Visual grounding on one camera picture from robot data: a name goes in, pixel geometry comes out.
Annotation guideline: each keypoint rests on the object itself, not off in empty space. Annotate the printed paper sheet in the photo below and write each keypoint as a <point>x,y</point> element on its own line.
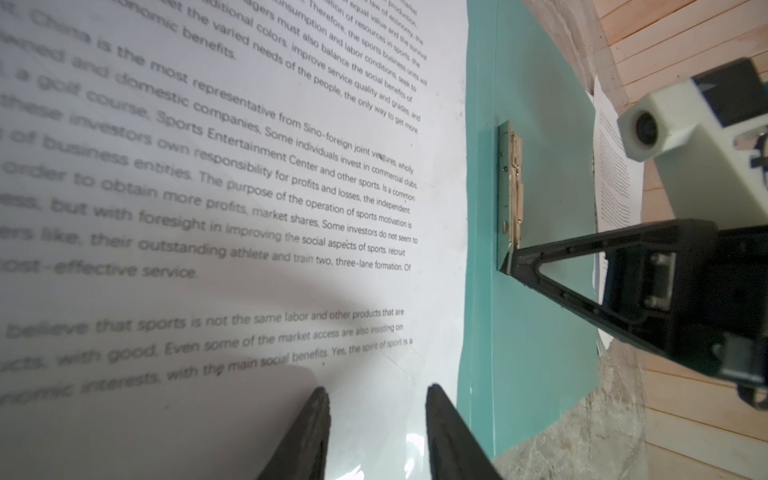
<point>618,180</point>
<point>211,208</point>

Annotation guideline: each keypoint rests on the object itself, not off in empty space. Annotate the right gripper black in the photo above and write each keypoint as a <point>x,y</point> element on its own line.
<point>680,289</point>

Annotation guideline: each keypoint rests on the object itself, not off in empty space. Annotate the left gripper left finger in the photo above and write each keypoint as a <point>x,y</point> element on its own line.
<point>302,452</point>

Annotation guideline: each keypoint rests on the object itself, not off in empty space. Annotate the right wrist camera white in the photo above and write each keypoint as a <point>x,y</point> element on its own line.
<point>707,136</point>

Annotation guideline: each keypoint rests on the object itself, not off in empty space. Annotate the green file folder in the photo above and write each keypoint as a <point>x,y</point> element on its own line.
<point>525,360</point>

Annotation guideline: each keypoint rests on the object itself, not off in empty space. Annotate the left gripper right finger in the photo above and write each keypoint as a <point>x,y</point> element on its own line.
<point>454,453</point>

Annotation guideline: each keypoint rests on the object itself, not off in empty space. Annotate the gold folder clip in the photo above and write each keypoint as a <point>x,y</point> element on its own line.
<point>509,195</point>

